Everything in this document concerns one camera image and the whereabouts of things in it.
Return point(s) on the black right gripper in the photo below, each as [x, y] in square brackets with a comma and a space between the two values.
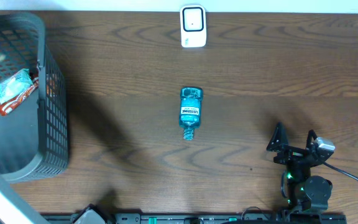
[291, 154]

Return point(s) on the blue mouthwash bottle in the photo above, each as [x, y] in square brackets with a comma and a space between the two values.
[190, 111]

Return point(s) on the light blue snack packet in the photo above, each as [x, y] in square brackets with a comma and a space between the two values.
[15, 85]

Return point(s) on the red brown candy bar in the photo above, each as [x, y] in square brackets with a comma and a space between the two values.
[13, 103]

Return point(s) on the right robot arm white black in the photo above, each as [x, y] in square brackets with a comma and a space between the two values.
[306, 192]

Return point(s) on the white barcode scanner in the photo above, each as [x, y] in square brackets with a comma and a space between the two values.
[193, 30]

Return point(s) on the grey plastic basket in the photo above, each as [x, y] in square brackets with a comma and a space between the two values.
[34, 136]

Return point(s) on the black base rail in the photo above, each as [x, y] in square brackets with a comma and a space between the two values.
[249, 217]

